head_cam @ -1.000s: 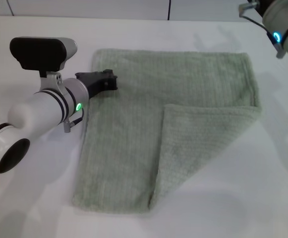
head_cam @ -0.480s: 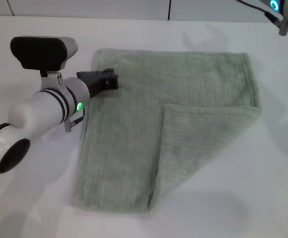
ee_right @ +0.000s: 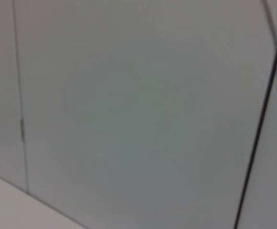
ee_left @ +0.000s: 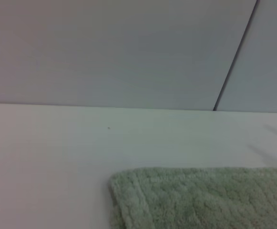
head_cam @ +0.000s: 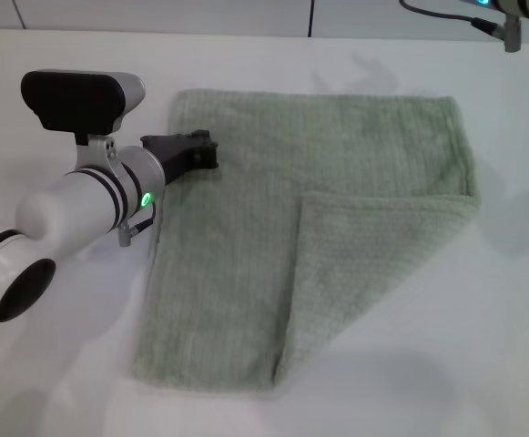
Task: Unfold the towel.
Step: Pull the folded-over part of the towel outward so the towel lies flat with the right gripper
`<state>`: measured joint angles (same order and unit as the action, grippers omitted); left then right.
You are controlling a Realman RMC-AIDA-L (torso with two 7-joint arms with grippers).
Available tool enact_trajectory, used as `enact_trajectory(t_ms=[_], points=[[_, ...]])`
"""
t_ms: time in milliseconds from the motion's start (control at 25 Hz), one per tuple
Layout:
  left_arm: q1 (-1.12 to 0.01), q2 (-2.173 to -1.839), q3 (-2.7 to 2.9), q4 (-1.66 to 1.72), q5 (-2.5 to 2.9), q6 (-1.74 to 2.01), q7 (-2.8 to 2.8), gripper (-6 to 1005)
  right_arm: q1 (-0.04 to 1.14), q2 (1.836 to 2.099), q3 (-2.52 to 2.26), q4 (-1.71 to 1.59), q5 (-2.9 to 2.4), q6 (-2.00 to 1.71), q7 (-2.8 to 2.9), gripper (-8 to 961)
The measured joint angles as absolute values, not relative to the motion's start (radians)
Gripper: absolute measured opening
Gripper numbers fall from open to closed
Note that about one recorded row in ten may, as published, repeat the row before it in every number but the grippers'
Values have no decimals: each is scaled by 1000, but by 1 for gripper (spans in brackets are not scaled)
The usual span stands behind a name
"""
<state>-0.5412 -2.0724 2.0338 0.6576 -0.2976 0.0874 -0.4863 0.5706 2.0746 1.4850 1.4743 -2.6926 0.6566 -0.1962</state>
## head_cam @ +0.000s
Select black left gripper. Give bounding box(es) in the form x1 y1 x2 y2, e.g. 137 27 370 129
140 128 220 186

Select black left arm cable plug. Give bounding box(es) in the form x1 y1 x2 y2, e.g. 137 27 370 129
117 201 158 248

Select gray right arm cable plug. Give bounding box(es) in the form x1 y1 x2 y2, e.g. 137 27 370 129
399 0 524 54

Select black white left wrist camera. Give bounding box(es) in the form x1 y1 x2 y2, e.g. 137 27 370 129
20 69 147 147

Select light green terry towel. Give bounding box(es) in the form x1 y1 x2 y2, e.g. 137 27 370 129
130 88 482 392

